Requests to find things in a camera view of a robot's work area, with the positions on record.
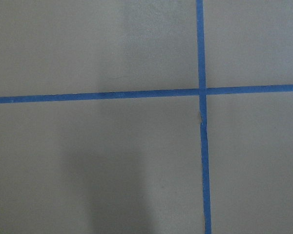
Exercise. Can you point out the long blue tape strip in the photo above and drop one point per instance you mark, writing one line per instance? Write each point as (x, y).
(203, 115)

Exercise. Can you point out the crosswise blue tape strip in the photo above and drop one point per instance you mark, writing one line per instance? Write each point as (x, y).
(148, 94)

